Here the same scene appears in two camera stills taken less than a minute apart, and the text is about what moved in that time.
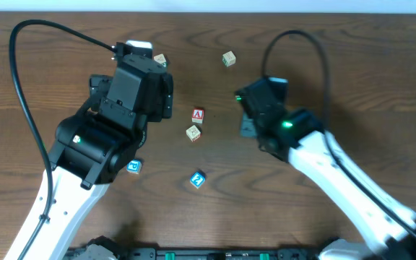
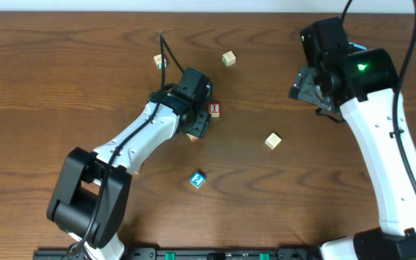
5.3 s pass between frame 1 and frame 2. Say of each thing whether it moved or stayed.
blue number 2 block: stayed
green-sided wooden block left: stayed
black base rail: stayed
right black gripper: moved
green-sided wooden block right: stayed
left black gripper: moved
